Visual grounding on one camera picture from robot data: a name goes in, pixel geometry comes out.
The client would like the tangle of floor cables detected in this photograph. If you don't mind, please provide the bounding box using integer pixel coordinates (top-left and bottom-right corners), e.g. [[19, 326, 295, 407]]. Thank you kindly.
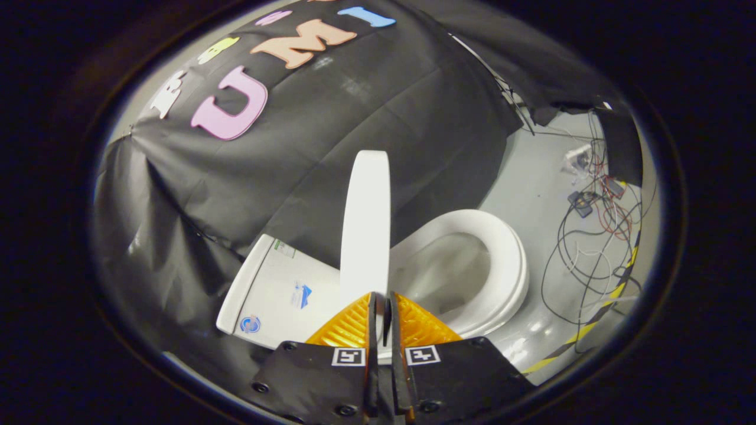
[[540, 112, 647, 332]]

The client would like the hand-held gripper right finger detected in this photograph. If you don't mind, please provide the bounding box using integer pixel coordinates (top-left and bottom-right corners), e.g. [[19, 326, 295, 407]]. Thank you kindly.
[[384, 292, 535, 425]]

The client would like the white toilet lid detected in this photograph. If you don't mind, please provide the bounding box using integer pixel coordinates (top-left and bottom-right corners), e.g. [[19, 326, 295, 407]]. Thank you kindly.
[[340, 150, 392, 308]]

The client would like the white toilet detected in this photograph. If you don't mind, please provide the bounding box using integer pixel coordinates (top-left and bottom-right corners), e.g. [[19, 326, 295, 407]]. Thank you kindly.
[[216, 210, 530, 364]]

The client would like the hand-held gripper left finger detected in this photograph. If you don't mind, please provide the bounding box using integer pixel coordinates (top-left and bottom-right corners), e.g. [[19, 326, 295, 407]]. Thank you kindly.
[[251, 292, 379, 425]]

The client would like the black backdrop cloth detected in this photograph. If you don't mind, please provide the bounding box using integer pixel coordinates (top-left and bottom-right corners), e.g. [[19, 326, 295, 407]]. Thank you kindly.
[[92, 0, 644, 378]]

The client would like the thin black backdrop stand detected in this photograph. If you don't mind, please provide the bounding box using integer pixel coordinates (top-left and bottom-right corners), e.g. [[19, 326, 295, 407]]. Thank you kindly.
[[452, 34, 537, 138]]

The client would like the black box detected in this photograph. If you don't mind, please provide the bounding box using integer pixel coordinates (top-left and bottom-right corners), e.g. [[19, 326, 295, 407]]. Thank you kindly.
[[595, 102, 644, 187]]

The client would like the yellow black striped floor tape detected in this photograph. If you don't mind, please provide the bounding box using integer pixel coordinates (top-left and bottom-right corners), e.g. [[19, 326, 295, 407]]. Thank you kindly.
[[522, 230, 642, 376]]

